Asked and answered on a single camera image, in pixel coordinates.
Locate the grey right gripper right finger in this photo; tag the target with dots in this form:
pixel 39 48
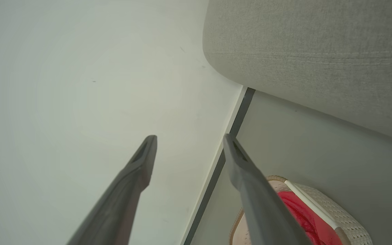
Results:
pixel 260 207

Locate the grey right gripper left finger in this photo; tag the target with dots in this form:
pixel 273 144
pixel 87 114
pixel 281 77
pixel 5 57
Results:
pixel 124 197

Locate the red shirt with white collar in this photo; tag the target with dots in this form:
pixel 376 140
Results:
pixel 305 217

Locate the grey fabric sofa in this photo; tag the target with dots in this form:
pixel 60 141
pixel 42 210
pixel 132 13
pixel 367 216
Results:
pixel 311 51

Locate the white perforated laundry basket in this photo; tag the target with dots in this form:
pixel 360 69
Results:
pixel 340 212

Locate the dark grey wall baseboard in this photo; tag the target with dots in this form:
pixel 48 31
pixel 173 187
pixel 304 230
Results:
pixel 242 112

